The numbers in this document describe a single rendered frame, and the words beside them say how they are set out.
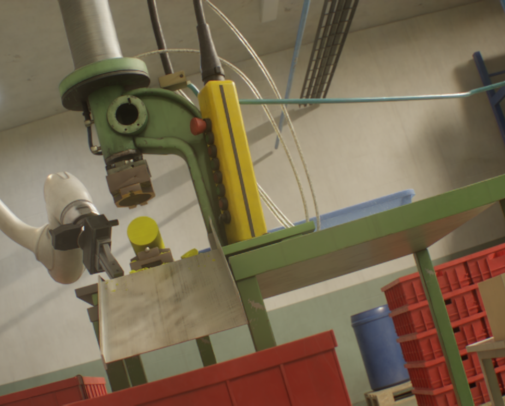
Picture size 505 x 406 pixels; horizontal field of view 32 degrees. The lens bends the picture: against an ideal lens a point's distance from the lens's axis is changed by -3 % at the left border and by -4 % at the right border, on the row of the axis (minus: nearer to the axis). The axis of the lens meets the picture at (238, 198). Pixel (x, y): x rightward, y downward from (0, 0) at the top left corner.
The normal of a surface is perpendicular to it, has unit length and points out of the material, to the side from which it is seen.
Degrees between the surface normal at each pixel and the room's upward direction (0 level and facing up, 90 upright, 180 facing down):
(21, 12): 180
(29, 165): 90
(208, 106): 85
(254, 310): 90
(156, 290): 30
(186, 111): 90
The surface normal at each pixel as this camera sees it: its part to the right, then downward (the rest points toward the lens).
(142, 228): -0.07, -0.44
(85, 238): -0.86, 0.17
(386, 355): -0.19, -0.13
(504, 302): -0.96, 0.28
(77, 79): -0.46, -0.03
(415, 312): 0.01, -0.19
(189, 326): -0.24, -0.91
